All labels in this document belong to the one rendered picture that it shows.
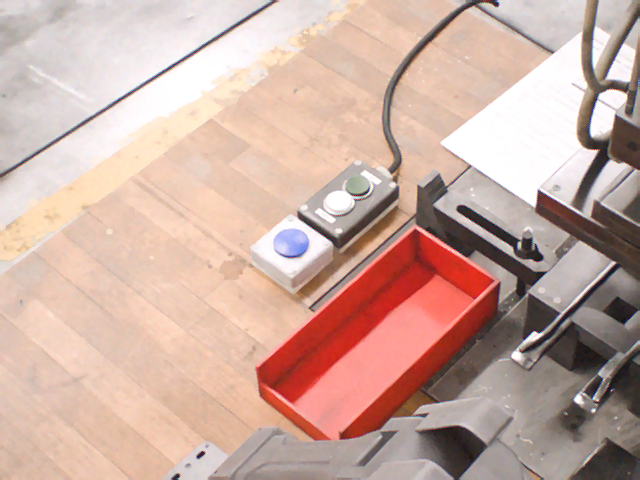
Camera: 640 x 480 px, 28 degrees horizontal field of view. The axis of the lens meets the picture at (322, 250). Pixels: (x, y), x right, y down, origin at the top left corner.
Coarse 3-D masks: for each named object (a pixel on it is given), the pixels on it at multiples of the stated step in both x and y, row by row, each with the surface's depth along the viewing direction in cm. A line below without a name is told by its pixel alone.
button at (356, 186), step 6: (348, 180) 150; (354, 180) 150; (360, 180) 150; (366, 180) 150; (348, 186) 150; (354, 186) 150; (360, 186) 150; (366, 186) 150; (348, 192) 150; (354, 192) 149; (360, 192) 149; (366, 192) 149
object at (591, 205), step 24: (576, 168) 123; (600, 168) 123; (624, 168) 117; (552, 192) 121; (576, 192) 121; (600, 192) 115; (624, 192) 115; (552, 216) 122; (576, 216) 120; (600, 216) 116; (624, 216) 113; (600, 240) 119; (624, 240) 117; (624, 264) 119
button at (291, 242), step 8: (280, 232) 146; (288, 232) 146; (296, 232) 146; (280, 240) 145; (288, 240) 145; (296, 240) 145; (304, 240) 145; (280, 248) 144; (288, 248) 144; (296, 248) 144; (304, 248) 144; (288, 256) 144; (296, 256) 144
